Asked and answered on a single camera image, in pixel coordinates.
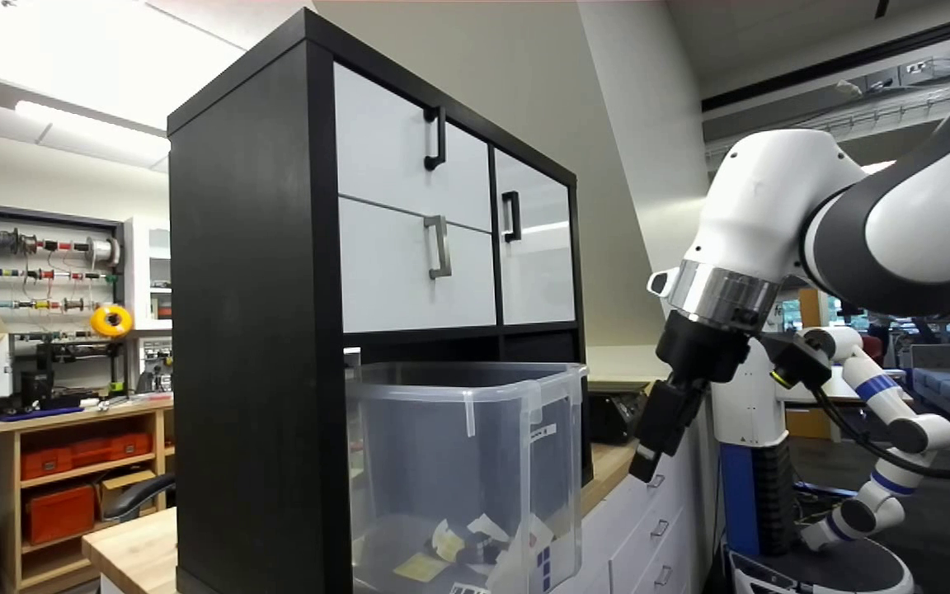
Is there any black shelf unit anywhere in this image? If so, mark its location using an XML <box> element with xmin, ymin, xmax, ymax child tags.
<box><xmin>164</xmin><ymin>7</ymin><xmax>590</xmax><ymax>594</ymax></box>

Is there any clear plastic storage box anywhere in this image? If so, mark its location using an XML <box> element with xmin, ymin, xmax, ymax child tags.
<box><xmin>342</xmin><ymin>358</ymin><xmax>590</xmax><ymax>594</ymax></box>

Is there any black desktop device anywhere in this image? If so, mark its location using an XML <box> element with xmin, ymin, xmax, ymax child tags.
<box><xmin>583</xmin><ymin>378</ymin><xmax>655</xmax><ymax>448</ymax></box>

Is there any small red storage bin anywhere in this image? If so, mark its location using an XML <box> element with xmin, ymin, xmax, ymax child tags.
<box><xmin>19</xmin><ymin>483</ymin><xmax>98</xmax><ymax>549</ymax></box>

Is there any white blue mobile robot body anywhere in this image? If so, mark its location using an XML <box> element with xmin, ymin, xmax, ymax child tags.
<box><xmin>710</xmin><ymin>333</ymin><xmax>920</xmax><ymax>594</ymax></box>

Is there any black hose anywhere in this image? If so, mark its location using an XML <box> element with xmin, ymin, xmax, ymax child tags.
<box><xmin>98</xmin><ymin>473</ymin><xmax>182</xmax><ymax>528</ymax></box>

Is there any white drawer with grey handle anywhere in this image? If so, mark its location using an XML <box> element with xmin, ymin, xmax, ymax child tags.
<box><xmin>337</xmin><ymin>195</ymin><xmax>503</xmax><ymax>335</ymax></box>

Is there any white cabinet door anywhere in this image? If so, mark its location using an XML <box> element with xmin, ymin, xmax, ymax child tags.
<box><xmin>491</xmin><ymin>146</ymin><xmax>580</xmax><ymax>330</ymax></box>

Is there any white drawer with black handle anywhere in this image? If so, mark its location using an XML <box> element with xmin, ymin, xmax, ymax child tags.
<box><xmin>331</xmin><ymin>60</ymin><xmax>494</xmax><ymax>233</ymax></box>

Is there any long red storage bin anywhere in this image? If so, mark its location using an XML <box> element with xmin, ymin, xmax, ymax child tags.
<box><xmin>19</xmin><ymin>429</ymin><xmax>159</xmax><ymax>483</ymax></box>

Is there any black machine on workbench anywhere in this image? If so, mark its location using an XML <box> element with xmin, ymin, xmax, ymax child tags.
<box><xmin>10</xmin><ymin>330</ymin><xmax>131</xmax><ymax>420</ymax></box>

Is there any wall tool panel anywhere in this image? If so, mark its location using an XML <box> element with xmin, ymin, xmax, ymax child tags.
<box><xmin>0</xmin><ymin>201</ymin><xmax>131</xmax><ymax>335</ymax></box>

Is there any wooden workbench with shelves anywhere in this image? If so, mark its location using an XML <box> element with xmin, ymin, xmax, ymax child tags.
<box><xmin>0</xmin><ymin>391</ymin><xmax>179</xmax><ymax>594</ymax></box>

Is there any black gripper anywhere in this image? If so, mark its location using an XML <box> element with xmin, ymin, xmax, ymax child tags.
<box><xmin>628</xmin><ymin>309</ymin><xmax>756</xmax><ymax>484</ymax></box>

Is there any yellow sticky note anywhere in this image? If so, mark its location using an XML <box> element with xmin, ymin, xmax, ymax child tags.
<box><xmin>389</xmin><ymin>551</ymin><xmax>453</xmax><ymax>584</ymax></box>

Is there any yellow tape spool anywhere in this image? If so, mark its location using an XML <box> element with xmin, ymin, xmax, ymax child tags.
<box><xmin>86</xmin><ymin>299</ymin><xmax>140</xmax><ymax>343</ymax></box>

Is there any white counter drawer cabinet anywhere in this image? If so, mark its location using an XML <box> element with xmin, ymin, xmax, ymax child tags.
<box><xmin>559</xmin><ymin>420</ymin><xmax>725</xmax><ymax>594</ymax></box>

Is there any small white paper box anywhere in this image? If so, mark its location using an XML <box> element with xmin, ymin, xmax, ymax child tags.
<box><xmin>463</xmin><ymin>512</ymin><xmax>559</xmax><ymax>594</ymax></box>

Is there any brown cardboard box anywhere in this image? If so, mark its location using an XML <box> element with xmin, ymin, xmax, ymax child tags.
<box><xmin>95</xmin><ymin>469</ymin><xmax>161</xmax><ymax>522</ymax></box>

